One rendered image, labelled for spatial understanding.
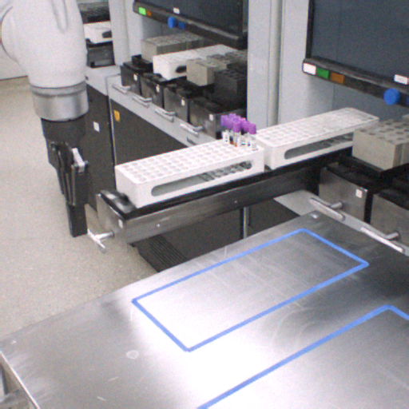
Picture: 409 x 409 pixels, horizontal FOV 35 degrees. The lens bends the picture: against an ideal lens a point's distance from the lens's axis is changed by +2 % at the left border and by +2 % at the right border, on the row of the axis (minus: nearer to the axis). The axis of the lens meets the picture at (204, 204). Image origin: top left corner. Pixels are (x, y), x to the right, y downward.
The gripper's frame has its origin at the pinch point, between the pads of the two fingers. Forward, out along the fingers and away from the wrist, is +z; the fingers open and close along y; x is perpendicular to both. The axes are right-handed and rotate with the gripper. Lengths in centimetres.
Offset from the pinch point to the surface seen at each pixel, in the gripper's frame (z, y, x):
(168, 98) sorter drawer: 2, 59, -52
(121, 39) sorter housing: -4, 110, -61
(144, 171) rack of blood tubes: -5.8, 0.2, -14.6
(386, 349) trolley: -2, -59, -19
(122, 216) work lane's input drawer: -0.4, -4.7, -7.1
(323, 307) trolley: -2, -48, -18
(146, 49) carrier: -5, 87, -59
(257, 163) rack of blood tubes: -3.6, -5.0, -37.8
